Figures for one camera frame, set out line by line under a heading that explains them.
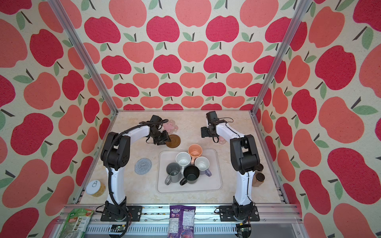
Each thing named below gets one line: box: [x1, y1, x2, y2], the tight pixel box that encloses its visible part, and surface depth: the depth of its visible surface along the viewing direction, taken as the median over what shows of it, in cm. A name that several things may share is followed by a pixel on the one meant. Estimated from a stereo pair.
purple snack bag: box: [167, 205, 196, 238], surface depth 72 cm
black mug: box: [179, 165, 200, 186], surface depth 82 cm
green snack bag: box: [59, 208, 95, 238], surface depth 72 cm
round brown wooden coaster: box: [165, 133, 181, 149], surface depth 103 cm
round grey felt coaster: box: [134, 157, 152, 176], surface depth 92 cm
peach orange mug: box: [187, 143, 203, 165], surface depth 91 cm
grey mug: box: [164, 162, 182, 186], surface depth 82 cm
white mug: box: [175, 151, 191, 175], surface depth 88 cm
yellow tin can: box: [85, 179, 106, 198], surface depth 80 cm
